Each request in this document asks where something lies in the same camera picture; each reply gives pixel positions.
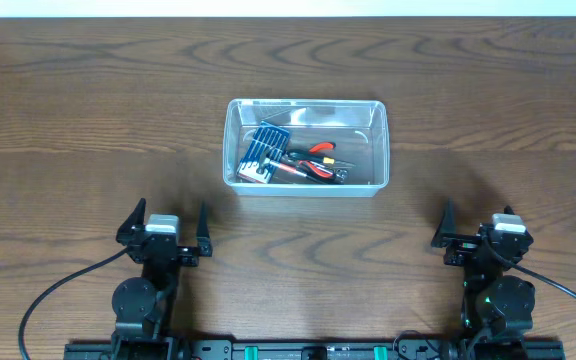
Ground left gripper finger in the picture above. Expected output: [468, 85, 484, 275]
[116, 198, 146, 245]
[196, 203, 213, 257]

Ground claw hammer black handle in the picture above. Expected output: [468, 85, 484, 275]
[257, 155, 345, 185]

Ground blue precision screwdriver set case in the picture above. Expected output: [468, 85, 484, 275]
[236, 121, 291, 184]

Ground yellow black screwdriver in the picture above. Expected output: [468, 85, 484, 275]
[286, 150, 355, 167]

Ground red handled pliers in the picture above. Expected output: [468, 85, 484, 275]
[297, 142, 336, 181]

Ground silver combination wrench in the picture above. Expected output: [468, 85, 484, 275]
[335, 169, 348, 182]

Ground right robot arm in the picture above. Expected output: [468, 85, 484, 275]
[431, 202, 536, 359]

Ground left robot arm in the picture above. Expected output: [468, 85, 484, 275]
[108, 199, 213, 360]

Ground clear plastic container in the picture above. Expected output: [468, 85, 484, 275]
[222, 99, 390, 197]

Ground black mounting rail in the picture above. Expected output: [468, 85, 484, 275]
[63, 338, 566, 360]

